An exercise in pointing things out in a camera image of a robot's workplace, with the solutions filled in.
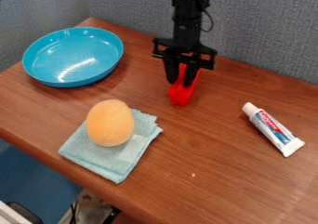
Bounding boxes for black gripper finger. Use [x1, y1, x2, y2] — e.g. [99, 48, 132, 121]
[164, 57, 179, 84]
[184, 64, 200, 87]

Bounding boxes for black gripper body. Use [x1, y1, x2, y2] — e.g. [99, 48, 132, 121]
[152, 38, 218, 71]

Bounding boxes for red plastic block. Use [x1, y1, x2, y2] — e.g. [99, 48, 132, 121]
[168, 64, 199, 106]

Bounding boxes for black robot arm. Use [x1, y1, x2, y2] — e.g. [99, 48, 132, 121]
[152, 0, 218, 87]

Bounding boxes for blue plate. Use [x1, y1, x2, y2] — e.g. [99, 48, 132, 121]
[21, 27, 124, 87]

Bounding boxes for orange egg-shaped sponge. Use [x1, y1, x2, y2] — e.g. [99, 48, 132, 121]
[85, 99, 133, 147]

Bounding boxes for white toothpaste tube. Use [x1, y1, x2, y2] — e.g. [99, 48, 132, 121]
[242, 102, 306, 157]

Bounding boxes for light blue folded cloth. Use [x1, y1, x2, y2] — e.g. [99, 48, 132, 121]
[59, 109, 163, 184]

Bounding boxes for grey table leg bracket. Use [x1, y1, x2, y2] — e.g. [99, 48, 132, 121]
[59, 190, 120, 224]

